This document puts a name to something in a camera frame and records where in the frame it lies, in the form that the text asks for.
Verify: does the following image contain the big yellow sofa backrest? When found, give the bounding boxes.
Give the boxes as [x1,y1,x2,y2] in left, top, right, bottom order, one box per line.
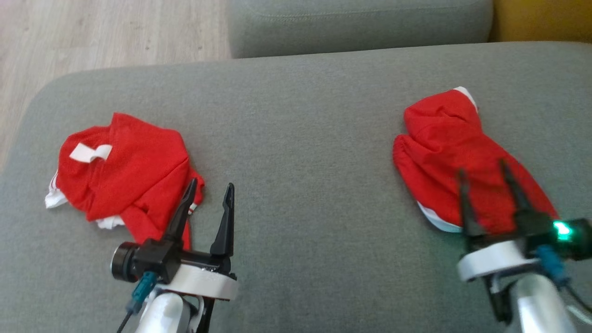
[489,0,592,44]

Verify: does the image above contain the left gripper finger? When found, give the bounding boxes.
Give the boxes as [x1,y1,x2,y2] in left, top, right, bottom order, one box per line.
[164,178,198,246]
[210,183,235,258]

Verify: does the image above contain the red basketball jersey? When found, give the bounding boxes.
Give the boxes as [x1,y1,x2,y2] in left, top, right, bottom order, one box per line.
[45,112,205,250]

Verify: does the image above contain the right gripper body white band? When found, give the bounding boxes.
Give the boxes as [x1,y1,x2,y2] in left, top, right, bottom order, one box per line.
[457,212,555,283]

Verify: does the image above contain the red shorts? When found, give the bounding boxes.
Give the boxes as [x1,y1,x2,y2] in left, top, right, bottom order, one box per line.
[393,86,560,233]

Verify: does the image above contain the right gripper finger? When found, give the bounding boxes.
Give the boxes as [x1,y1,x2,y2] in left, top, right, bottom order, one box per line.
[457,169,484,237]
[499,160,537,220]

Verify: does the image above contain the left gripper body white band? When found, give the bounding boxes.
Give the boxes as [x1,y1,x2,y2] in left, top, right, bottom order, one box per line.
[164,252,239,301]

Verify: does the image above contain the left cable teal connector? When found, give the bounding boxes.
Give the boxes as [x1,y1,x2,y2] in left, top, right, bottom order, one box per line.
[117,272,158,333]

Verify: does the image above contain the light grey sofa seat cushion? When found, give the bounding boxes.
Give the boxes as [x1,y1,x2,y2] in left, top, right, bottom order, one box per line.
[227,0,494,59]

